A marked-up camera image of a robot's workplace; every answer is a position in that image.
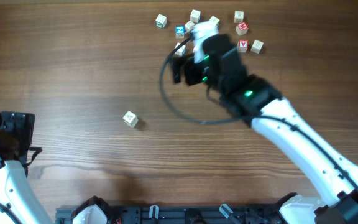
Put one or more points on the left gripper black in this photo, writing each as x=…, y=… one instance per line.
x=19, y=124

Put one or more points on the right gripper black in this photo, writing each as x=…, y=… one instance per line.
x=191, y=78

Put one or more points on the wooden block tower base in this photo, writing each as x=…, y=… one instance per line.
x=130, y=119

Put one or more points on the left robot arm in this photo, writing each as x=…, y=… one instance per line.
x=18, y=203

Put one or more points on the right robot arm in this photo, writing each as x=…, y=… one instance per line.
x=264, y=109

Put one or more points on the slash wooden block blue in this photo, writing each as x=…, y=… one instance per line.
x=181, y=51

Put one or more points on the blue number two block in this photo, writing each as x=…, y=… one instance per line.
x=180, y=32

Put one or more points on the snail wooden block blue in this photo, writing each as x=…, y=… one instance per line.
x=189, y=25

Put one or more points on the green edged wooden block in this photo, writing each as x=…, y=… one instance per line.
x=161, y=21

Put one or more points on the plain top wooden block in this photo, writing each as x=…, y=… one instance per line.
x=195, y=16

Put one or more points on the plain wooden block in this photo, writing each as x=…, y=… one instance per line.
x=257, y=46
x=195, y=16

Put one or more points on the number one wooden block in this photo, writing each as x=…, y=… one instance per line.
x=214, y=20

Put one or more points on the red A wooden block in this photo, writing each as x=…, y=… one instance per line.
x=242, y=46

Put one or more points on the red M tilted block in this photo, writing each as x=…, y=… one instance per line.
x=242, y=28

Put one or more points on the wooden block top right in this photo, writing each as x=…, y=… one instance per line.
x=238, y=17

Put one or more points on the plain wooden block right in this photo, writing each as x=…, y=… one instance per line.
x=257, y=46

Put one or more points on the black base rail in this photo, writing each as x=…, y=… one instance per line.
x=137, y=214

